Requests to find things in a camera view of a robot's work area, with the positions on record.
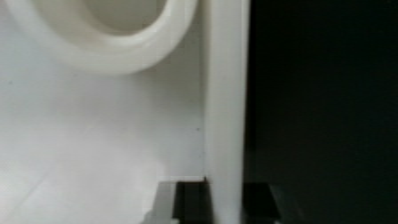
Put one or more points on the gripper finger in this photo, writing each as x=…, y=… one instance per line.
x=261, y=213

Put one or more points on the white square table top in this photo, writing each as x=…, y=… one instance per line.
x=121, y=109

